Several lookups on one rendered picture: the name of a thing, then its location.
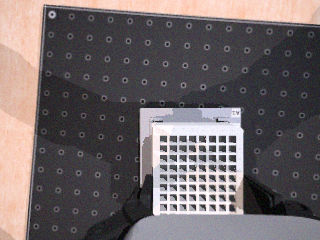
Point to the black perforated breadboard plate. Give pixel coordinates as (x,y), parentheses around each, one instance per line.
(98,67)

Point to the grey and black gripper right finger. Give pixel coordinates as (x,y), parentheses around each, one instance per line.
(258,199)

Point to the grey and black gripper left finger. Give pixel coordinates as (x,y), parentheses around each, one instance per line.
(115,227)

